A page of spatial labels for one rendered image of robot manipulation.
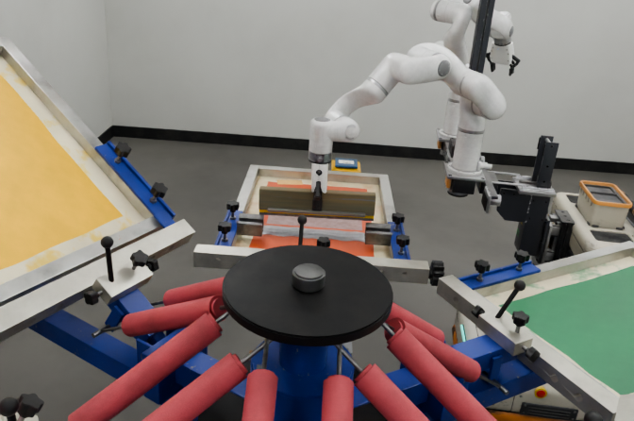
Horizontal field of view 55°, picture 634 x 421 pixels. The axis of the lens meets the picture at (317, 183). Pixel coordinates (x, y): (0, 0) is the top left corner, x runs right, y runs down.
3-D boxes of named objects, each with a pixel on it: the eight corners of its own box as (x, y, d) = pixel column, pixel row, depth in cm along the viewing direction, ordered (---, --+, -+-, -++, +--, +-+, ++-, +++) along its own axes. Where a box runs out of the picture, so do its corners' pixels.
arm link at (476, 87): (424, 25, 202) (459, 35, 186) (477, 92, 223) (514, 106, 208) (396, 58, 202) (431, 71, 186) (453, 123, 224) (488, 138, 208)
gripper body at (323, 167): (331, 162, 189) (329, 194, 193) (331, 151, 198) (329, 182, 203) (308, 160, 189) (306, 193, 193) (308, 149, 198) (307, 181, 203)
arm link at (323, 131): (347, 111, 197) (362, 120, 189) (345, 143, 201) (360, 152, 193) (306, 115, 190) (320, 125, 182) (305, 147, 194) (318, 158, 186)
